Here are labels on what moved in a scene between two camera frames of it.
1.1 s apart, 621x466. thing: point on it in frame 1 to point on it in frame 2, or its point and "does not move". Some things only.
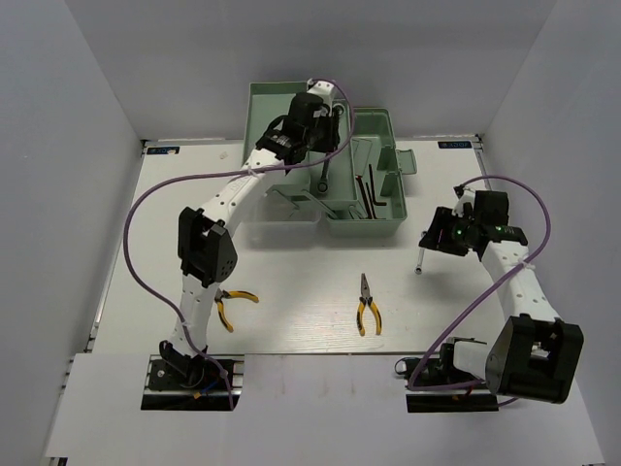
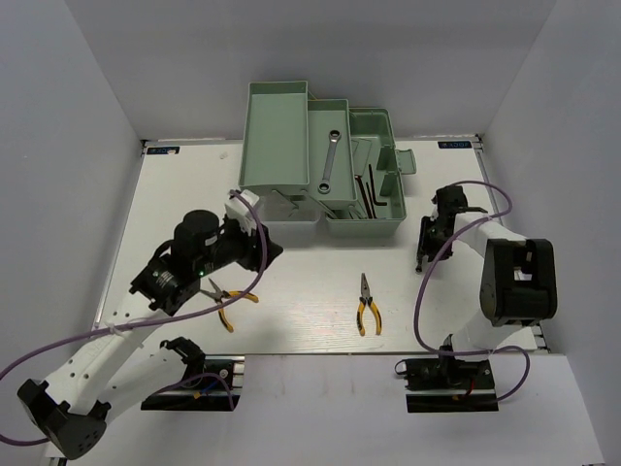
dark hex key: x=370 y=199 does not move
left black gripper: x=332 y=139 to x=248 y=240
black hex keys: x=373 y=189 does not move
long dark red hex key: x=361 y=186 does not move
